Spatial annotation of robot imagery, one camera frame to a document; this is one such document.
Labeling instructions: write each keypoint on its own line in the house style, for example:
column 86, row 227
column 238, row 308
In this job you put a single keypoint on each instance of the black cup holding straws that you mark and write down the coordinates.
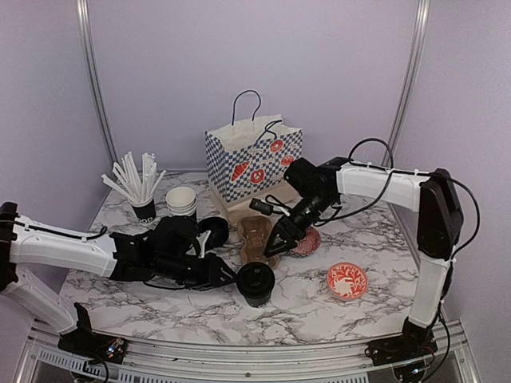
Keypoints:
column 145, row 211

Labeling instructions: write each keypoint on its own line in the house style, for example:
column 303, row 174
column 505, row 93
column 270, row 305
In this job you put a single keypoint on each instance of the left aluminium frame post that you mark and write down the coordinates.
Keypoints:
column 94, row 81

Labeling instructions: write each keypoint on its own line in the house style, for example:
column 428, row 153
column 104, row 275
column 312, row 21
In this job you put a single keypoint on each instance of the cardboard cup carrier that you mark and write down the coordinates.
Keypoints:
column 254, row 231

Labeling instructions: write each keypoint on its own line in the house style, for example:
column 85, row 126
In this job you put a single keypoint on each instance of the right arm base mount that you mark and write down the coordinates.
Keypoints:
column 399, row 348

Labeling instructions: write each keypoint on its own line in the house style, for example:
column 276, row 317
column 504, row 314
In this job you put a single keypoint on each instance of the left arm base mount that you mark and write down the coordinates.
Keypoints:
column 88, row 343

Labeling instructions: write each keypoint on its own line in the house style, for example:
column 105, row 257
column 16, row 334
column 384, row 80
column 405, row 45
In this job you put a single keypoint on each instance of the right aluminium frame post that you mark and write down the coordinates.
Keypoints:
column 411, row 73

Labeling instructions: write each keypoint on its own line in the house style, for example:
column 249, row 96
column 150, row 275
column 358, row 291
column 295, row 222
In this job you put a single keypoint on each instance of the black cup lid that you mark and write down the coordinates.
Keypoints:
column 256, row 277

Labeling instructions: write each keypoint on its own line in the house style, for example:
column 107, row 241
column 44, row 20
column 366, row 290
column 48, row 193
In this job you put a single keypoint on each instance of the aluminium frame post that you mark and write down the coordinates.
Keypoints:
column 411, row 73
column 94, row 81

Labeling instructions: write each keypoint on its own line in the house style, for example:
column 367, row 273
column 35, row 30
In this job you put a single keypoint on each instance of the stack of paper cups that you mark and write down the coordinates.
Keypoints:
column 181, row 201

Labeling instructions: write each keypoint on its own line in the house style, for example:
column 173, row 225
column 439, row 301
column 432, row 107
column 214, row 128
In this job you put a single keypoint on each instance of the checkered paper takeout bag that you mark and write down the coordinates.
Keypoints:
column 247, row 158

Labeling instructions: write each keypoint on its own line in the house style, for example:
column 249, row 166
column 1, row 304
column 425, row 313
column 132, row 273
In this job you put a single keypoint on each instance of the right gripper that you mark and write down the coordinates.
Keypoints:
column 286, row 227

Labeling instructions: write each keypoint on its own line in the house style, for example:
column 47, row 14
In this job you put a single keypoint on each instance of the aluminium front rail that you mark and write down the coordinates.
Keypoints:
column 161, row 361

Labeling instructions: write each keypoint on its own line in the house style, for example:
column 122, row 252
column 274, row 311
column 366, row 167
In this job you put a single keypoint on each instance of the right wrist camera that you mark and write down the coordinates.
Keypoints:
column 270, row 205

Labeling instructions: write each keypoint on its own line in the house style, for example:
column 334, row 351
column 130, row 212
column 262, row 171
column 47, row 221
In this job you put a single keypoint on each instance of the red patterned bowl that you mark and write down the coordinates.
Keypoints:
column 308, row 245

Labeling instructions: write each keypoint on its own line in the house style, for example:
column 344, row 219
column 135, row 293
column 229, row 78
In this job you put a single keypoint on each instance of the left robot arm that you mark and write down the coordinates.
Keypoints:
column 176, row 249

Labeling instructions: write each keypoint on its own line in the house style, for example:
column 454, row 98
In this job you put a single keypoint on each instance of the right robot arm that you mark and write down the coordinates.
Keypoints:
column 431, row 196

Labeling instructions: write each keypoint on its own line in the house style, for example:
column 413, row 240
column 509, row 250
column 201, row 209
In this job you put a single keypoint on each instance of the red floral bowl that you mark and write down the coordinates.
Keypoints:
column 347, row 281

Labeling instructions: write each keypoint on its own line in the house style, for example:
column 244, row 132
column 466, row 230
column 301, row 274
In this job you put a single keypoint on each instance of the black paper coffee cup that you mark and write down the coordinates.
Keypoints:
column 256, row 299

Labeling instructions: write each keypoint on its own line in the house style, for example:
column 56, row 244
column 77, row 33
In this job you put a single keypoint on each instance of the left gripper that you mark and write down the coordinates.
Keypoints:
column 213, row 274

